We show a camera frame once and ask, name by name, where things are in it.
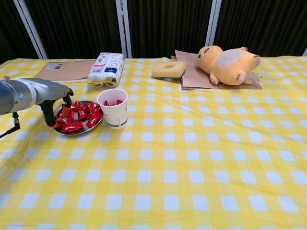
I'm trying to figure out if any brown spiral notebook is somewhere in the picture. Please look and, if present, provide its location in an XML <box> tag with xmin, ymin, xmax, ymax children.
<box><xmin>33</xmin><ymin>59</ymin><xmax>97</xmax><ymax>84</ymax></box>

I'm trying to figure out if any yellow checkered tablecloth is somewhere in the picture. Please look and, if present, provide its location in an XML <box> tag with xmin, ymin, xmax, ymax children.
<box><xmin>0</xmin><ymin>55</ymin><xmax>307</xmax><ymax>230</ymax></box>

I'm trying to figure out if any round steel plate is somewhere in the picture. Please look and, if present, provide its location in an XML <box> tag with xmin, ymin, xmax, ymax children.
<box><xmin>53</xmin><ymin>100</ymin><xmax>105</xmax><ymax>137</ymax></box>

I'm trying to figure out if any white plastic-wrapped pack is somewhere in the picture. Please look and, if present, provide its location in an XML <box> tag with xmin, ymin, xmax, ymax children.
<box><xmin>86</xmin><ymin>52</ymin><xmax>125</xmax><ymax>87</ymax></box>

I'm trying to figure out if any clear plastic wrapper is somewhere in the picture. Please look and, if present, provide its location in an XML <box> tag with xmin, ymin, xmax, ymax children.
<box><xmin>247</xmin><ymin>71</ymin><xmax>262</xmax><ymax>85</ymax></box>

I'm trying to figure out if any yellow plush toy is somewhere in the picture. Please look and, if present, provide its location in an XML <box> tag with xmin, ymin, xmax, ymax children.
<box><xmin>197</xmin><ymin>45</ymin><xmax>261</xmax><ymax>86</ymax></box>

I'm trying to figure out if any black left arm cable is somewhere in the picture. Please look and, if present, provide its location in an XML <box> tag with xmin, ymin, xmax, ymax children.
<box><xmin>0</xmin><ymin>112</ymin><xmax>21</xmax><ymax>139</ymax></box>

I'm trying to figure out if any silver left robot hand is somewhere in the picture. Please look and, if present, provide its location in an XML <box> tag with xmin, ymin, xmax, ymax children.
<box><xmin>33</xmin><ymin>78</ymin><xmax>74</xmax><ymax>128</ymax></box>

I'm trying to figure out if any brown paper bag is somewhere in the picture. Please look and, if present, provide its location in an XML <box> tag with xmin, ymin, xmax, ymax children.
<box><xmin>170</xmin><ymin>49</ymin><xmax>263</xmax><ymax>91</ymax></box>

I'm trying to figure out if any white paper cup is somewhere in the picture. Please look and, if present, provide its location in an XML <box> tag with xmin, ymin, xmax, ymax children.
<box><xmin>97</xmin><ymin>88</ymin><xmax>129</xmax><ymax>130</ymax></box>

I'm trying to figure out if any yellow sponge with hole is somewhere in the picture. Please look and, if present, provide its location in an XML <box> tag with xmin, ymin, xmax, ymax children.
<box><xmin>151</xmin><ymin>61</ymin><xmax>187</xmax><ymax>79</ymax></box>

